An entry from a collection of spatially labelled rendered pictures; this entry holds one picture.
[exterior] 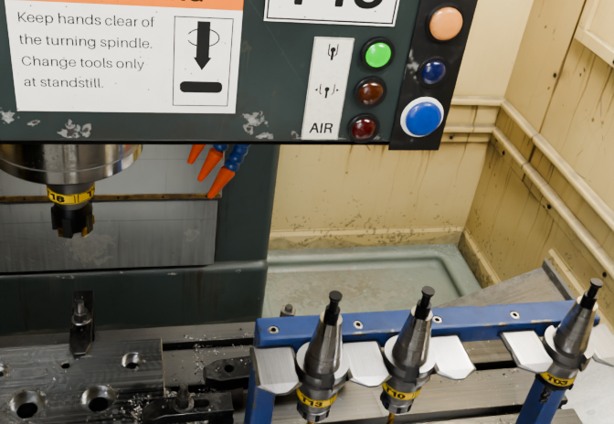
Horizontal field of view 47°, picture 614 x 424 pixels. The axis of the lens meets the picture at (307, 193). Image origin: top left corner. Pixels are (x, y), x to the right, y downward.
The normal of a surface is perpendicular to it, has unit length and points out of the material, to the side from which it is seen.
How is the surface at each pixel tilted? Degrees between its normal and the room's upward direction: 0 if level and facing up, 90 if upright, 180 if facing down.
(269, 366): 0
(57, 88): 90
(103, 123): 90
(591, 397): 24
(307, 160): 90
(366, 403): 0
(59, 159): 90
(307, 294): 0
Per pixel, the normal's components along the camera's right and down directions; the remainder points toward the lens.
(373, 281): 0.12, -0.83
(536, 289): -0.29, -0.75
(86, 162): 0.51, 0.53
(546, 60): -0.97, 0.01
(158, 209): 0.19, 0.58
